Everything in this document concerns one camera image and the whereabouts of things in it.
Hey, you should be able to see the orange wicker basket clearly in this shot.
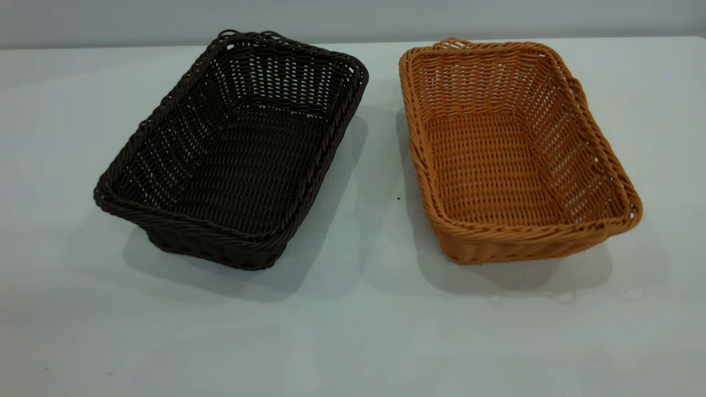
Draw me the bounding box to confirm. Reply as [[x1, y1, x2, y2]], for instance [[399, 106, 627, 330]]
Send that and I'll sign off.
[[398, 37, 644, 266]]

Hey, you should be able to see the black wicker basket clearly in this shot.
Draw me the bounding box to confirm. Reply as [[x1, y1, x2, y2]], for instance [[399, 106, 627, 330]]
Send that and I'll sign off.
[[93, 29, 370, 271]]

